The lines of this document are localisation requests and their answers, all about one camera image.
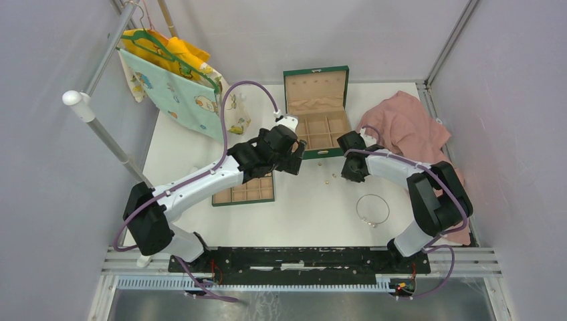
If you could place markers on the yellow garment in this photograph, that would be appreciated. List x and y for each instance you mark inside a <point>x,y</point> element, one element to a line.
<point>177,51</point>

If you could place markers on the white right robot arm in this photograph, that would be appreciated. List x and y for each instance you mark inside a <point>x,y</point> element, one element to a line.
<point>439,202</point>

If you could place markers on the metal clothes rack pole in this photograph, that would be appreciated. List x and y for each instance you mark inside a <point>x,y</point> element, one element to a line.
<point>105,94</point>

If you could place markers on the aluminium frame rail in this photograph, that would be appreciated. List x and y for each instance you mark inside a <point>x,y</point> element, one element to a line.
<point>425,86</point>

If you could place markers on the pink crumpled garment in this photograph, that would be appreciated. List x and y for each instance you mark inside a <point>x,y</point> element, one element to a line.
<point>402,125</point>

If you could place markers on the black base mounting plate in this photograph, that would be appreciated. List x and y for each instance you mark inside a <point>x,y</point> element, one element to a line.
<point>304,266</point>

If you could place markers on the mint cartoon print garment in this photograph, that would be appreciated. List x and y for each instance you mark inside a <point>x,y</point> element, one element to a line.
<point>190,104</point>

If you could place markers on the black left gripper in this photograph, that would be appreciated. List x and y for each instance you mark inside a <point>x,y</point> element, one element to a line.
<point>291,164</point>

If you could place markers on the green jewelry box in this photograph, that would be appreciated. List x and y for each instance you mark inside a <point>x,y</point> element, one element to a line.
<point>317,96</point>

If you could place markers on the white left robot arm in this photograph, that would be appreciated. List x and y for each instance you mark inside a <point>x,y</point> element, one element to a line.
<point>150,212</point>

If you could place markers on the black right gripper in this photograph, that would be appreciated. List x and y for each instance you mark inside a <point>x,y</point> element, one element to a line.
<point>347,174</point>

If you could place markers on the green jewelry tray insert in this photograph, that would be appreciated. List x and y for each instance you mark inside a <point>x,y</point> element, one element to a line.
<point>259,190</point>

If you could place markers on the green clothes hanger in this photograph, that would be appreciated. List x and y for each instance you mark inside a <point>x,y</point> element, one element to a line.
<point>168,51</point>

